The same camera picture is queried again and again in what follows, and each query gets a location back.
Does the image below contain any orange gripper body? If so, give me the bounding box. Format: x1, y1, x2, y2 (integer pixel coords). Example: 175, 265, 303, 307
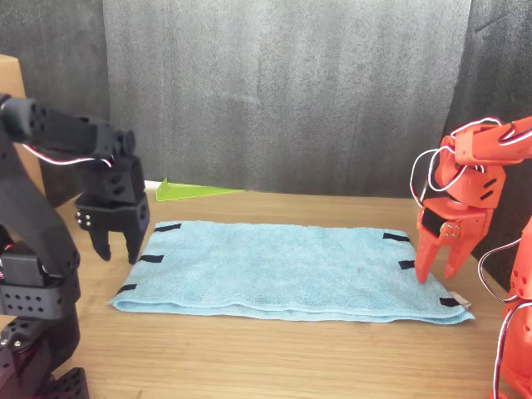
416, 195, 494, 246

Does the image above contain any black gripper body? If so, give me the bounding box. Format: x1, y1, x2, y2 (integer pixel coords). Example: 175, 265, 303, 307
78, 193, 150, 234

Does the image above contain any light blue towel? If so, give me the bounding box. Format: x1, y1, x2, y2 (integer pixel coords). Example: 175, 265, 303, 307
108, 220, 475, 325

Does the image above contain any lime green plastic sheet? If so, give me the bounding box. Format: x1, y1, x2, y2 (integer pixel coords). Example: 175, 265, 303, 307
155, 177, 246, 204

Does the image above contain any dark grey felt panel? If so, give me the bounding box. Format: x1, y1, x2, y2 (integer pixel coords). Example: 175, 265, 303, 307
431, 0, 532, 294
0, 0, 111, 209

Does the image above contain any brown cardboard box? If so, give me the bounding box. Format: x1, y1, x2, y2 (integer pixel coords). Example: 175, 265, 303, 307
0, 53, 47, 200

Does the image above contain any white red servo cable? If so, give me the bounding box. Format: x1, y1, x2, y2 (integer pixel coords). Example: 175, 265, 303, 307
409, 117, 532, 209
477, 239, 532, 399
20, 142, 116, 169

